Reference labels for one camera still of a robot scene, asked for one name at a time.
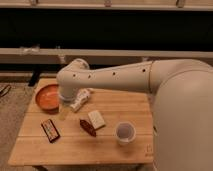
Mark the translucent amber gripper finger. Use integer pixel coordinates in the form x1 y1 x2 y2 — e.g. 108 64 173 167
59 103 69 120

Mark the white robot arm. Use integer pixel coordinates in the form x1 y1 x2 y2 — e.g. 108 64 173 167
56 59 213 171

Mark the orange ceramic bowl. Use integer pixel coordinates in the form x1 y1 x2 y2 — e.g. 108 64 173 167
35 84 59 110

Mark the white snack packet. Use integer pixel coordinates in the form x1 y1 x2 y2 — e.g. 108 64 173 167
70 89 91 112

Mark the dark chocolate bar pack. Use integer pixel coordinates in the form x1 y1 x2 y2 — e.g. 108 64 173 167
41 119 60 143

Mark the dark red snack bag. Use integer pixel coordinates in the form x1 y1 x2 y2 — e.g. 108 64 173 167
80 120 96 137

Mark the wooden table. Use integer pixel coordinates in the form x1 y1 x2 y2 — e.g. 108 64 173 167
7 78 155 167

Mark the white plastic cup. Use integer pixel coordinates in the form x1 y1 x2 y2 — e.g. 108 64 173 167
115 122 136 146

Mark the long grey shelf rail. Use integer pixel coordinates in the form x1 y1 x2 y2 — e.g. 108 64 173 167
0 47 213 65

